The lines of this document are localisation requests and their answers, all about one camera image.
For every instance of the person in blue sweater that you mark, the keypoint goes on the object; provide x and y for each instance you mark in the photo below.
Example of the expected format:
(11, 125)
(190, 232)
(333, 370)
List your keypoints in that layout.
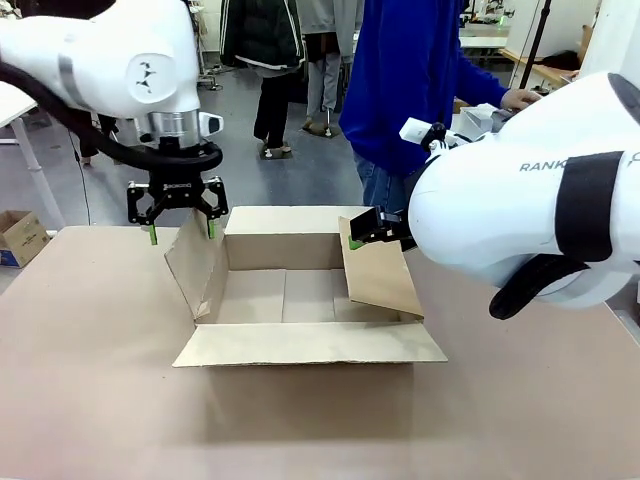
(400, 75)

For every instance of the black item on wooden table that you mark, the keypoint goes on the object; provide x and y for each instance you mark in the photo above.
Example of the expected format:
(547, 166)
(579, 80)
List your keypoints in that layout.
(562, 60)

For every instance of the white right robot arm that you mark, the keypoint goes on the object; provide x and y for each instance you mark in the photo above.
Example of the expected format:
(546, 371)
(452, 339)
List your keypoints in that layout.
(500, 225)

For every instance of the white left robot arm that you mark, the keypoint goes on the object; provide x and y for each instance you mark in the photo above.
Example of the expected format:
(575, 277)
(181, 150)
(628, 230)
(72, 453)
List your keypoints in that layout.
(100, 65)

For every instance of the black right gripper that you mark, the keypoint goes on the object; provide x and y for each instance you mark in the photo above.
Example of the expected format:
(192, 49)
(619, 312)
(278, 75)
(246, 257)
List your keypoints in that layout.
(395, 227)

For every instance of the person in dark striped jacket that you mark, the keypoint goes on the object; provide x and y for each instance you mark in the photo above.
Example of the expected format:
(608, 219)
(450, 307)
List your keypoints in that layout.
(265, 45)

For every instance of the brown cardboard packing box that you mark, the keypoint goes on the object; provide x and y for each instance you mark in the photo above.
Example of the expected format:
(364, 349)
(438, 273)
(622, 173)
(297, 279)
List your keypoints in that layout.
(300, 342)

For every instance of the small cardboard box with print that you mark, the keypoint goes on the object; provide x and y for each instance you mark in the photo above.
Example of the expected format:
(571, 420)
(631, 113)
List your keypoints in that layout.
(22, 237)

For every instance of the black tripod pole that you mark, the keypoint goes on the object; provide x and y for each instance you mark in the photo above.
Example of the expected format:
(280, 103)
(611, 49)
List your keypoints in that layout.
(535, 45)

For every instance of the white side table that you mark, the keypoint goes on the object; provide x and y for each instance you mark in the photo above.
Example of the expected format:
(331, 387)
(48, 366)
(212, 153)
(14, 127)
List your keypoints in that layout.
(15, 107)

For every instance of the person's left hand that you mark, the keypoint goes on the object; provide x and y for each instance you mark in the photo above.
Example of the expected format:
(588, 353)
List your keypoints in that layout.
(520, 98)

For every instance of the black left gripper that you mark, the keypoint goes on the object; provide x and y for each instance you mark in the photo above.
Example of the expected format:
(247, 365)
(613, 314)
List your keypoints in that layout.
(177, 187)

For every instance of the person in grey clothes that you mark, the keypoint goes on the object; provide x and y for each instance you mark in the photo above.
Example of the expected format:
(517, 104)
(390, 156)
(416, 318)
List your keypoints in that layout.
(325, 55)

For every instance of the white gift box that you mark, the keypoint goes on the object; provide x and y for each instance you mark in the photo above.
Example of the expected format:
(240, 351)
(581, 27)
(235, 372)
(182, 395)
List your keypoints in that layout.
(477, 122)

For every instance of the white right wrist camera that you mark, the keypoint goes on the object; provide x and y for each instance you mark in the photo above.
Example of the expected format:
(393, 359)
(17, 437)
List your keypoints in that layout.
(415, 131)

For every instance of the person's left forearm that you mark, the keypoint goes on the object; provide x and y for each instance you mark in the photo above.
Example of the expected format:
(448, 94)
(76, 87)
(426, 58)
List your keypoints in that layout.
(482, 80)

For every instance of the wooden background table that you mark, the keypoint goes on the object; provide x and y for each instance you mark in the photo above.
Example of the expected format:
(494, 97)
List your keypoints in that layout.
(545, 75)

